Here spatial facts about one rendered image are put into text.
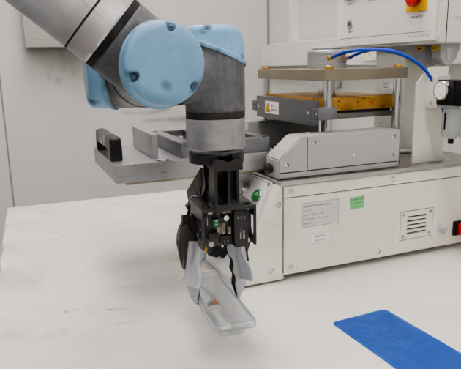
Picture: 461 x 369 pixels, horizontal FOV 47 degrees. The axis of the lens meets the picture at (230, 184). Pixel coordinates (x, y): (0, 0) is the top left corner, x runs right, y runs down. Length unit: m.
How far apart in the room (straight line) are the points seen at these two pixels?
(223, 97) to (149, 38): 0.19
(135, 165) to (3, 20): 1.61
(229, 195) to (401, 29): 0.61
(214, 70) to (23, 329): 0.47
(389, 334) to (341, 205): 0.27
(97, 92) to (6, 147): 1.82
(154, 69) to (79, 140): 1.96
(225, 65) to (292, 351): 0.38
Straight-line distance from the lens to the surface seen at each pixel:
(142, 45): 0.47
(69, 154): 2.42
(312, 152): 0.92
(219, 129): 0.64
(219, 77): 0.64
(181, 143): 0.89
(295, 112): 1.01
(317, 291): 0.91
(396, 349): 0.77
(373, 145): 0.99
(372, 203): 1.00
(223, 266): 0.97
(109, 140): 0.89
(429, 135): 1.08
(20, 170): 2.43
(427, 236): 1.11
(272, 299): 0.88
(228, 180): 0.64
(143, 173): 0.87
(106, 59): 0.49
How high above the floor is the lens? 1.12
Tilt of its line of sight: 13 degrees down
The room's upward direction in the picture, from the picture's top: 1 degrees counter-clockwise
